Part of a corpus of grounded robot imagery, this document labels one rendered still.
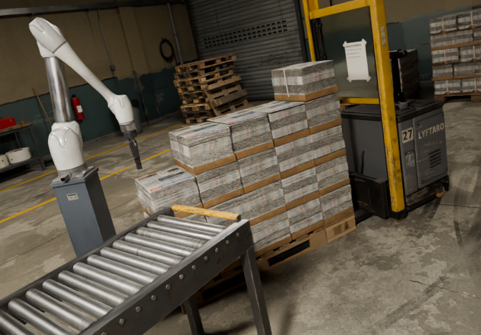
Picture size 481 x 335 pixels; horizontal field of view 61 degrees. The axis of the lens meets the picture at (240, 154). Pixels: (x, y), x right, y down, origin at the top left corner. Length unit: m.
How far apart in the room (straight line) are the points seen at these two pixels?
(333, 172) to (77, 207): 1.72
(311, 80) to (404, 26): 6.08
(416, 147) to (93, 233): 2.38
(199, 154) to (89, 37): 7.76
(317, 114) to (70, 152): 1.59
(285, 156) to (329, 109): 0.47
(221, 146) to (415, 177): 1.63
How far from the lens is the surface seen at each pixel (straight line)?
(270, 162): 2.70
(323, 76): 2.91
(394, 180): 3.22
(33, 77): 9.28
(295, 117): 2.78
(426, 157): 3.50
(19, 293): 1.82
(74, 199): 2.45
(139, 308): 1.46
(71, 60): 2.44
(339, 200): 3.14
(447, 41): 6.99
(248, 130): 2.59
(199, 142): 2.43
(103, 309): 1.48
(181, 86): 9.25
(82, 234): 2.53
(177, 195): 2.45
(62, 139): 2.41
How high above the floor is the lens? 1.53
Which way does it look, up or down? 15 degrees down
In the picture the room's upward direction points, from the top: 12 degrees counter-clockwise
